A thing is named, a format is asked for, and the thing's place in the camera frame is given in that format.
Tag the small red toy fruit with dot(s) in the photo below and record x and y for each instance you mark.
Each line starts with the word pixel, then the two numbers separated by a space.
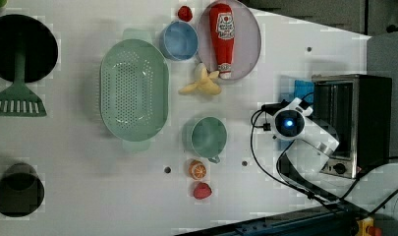
pixel 185 14

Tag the orange slice toy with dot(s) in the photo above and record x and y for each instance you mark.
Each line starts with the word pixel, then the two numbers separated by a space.
pixel 197 170

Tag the black cylindrical cup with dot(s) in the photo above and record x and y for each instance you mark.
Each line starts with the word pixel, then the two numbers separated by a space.
pixel 21 191

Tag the green perforated colander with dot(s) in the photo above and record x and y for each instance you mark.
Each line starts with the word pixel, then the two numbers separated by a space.
pixel 134 85

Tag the red strawberry toy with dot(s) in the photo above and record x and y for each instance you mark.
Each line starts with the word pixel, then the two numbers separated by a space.
pixel 202 191

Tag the green spatula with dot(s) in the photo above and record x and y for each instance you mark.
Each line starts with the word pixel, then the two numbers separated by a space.
pixel 18 100

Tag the black round pan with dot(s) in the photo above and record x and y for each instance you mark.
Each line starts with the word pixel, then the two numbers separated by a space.
pixel 39 42

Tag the yellow red emergency button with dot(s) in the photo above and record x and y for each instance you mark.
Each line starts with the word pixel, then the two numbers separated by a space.
pixel 367 228

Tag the yellow plush banana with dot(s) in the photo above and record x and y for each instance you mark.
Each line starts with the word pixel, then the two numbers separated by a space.
pixel 205 82

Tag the lilac round plate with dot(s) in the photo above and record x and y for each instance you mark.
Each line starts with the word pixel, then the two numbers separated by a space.
pixel 247 45

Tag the red plush ketchup bottle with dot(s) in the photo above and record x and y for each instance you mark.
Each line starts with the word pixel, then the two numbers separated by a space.
pixel 222 33

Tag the blue cup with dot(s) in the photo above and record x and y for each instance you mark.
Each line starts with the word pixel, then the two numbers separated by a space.
pixel 179 41

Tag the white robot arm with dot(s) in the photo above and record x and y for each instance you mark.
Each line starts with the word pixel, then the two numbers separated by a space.
pixel 310 147

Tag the blue metal frame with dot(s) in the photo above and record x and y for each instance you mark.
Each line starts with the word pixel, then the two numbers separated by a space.
pixel 317 221

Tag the teal green cup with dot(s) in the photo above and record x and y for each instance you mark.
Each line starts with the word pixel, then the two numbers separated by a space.
pixel 206 137

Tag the black silver toaster oven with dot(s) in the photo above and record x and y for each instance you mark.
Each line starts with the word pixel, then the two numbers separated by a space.
pixel 356 110

